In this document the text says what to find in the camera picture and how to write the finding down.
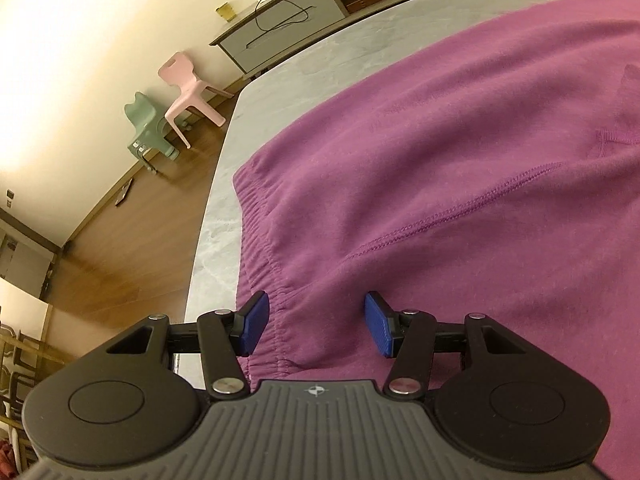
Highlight purple sweatpants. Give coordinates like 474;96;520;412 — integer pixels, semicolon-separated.
233;0;639;479

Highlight green plastic chair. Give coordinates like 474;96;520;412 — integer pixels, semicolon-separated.
124;91;179;174

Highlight pink plastic chair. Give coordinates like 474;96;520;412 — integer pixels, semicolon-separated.
157;52;233;148

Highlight yellow cup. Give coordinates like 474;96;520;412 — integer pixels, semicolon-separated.
216;2;236;23

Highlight black cable on cabinet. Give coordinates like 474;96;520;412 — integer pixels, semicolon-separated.
244;0;317;50

